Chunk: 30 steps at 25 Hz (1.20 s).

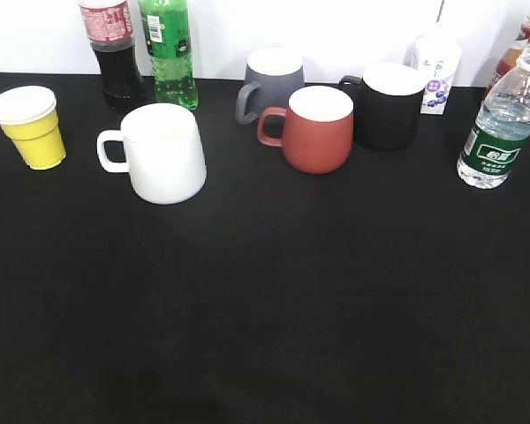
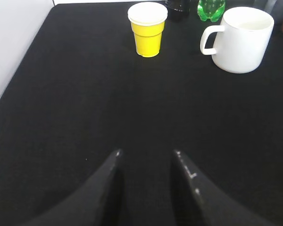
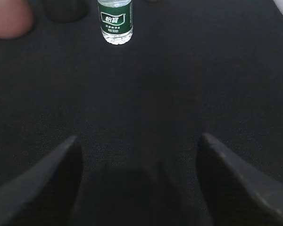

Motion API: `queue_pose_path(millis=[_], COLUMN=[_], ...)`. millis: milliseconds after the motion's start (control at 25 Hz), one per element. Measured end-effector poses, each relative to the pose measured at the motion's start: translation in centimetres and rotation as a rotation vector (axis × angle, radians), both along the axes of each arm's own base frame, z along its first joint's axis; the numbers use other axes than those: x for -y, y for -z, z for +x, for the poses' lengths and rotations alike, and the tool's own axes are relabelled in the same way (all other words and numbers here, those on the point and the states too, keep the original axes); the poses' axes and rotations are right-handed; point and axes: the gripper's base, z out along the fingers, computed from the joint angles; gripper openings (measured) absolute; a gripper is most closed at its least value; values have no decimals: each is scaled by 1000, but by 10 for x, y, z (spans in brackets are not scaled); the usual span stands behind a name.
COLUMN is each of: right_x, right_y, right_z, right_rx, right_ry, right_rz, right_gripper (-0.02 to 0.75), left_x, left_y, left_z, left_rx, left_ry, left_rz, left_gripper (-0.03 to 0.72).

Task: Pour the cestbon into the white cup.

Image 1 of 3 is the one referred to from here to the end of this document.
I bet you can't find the white milk carton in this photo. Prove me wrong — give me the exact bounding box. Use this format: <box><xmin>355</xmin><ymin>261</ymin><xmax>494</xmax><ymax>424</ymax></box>
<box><xmin>410</xmin><ymin>30</ymin><xmax>462</xmax><ymax>115</ymax></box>

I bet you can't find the black ceramic mug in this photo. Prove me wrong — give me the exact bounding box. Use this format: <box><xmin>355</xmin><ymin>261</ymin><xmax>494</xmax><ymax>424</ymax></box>
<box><xmin>337</xmin><ymin>63</ymin><xmax>427</xmax><ymax>150</ymax></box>

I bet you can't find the white ceramic mug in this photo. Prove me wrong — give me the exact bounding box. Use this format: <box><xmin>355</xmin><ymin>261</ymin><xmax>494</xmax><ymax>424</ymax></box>
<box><xmin>96</xmin><ymin>103</ymin><xmax>207</xmax><ymax>205</ymax></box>

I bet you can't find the cola bottle red label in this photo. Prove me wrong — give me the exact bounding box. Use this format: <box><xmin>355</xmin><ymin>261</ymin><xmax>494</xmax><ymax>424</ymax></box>
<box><xmin>78</xmin><ymin>0</ymin><xmax>144</xmax><ymax>111</ymax></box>

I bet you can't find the grey ceramic mug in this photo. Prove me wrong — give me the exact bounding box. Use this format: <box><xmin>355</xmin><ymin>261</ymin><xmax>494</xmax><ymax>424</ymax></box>
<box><xmin>235</xmin><ymin>48</ymin><xmax>305</xmax><ymax>125</ymax></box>

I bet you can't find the yellow paper cup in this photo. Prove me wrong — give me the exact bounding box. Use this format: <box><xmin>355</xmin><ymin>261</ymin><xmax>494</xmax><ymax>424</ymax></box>
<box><xmin>0</xmin><ymin>86</ymin><xmax>66</xmax><ymax>170</ymax></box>

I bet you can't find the red tea bottle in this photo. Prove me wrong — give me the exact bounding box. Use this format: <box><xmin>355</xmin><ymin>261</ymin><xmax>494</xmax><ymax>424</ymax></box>
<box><xmin>483</xmin><ymin>9</ymin><xmax>530</xmax><ymax>100</ymax></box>

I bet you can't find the red ceramic mug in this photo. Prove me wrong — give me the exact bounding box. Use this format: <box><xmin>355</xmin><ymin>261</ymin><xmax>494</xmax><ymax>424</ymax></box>
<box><xmin>257</xmin><ymin>86</ymin><xmax>353</xmax><ymax>174</ymax></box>

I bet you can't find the clear water bottle green label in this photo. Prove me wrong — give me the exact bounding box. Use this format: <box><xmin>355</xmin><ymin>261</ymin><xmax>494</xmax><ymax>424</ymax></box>
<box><xmin>457</xmin><ymin>44</ymin><xmax>530</xmax><ymax>189</ymax></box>

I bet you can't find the green soda bottle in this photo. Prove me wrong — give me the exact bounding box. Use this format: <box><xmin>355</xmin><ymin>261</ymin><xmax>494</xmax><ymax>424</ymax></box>
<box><xmin>138</xmin><ymin>0</ymin><xmax>199</xmax><ymax>110</ymax></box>

